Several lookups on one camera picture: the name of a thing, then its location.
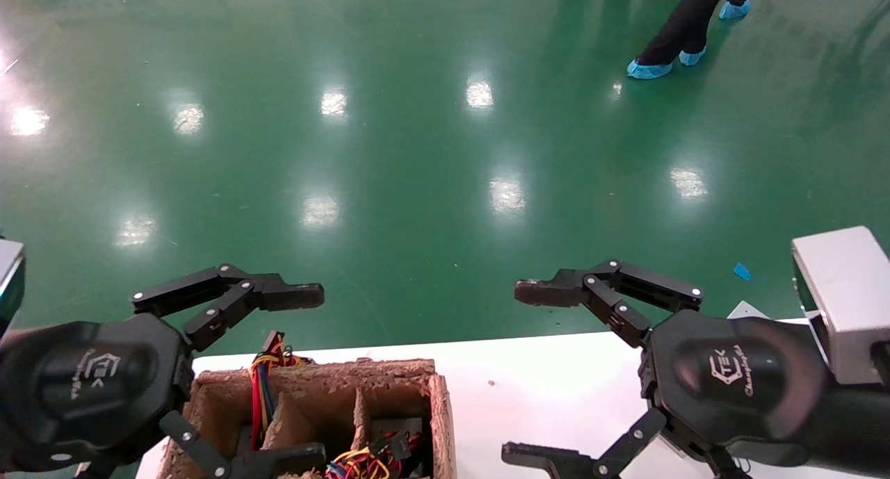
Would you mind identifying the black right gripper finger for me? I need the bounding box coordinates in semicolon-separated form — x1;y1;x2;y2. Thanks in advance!
515;259;704;348
502;406;672;479

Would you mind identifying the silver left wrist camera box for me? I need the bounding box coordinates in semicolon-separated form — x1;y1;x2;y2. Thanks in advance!
0;239;26;334

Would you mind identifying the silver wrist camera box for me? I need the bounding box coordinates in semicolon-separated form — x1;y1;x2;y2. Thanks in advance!
791;225;890;386
0;239;26;334

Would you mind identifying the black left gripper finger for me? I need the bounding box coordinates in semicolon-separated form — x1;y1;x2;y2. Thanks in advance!
132;263;325;351

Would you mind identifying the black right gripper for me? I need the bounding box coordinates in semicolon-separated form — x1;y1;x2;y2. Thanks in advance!
638;309;832;479

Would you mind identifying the brown compartment box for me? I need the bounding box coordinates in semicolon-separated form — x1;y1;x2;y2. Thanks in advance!
156;359;458;479

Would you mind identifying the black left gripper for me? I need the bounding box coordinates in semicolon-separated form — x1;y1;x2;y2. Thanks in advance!
0;314;327;479

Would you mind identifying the multicoloured wire bundle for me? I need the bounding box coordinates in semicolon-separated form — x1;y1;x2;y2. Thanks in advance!
249;331;315;452
325;434;418;479

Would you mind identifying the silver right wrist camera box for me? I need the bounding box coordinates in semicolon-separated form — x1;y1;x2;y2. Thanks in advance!
791;225;890;386

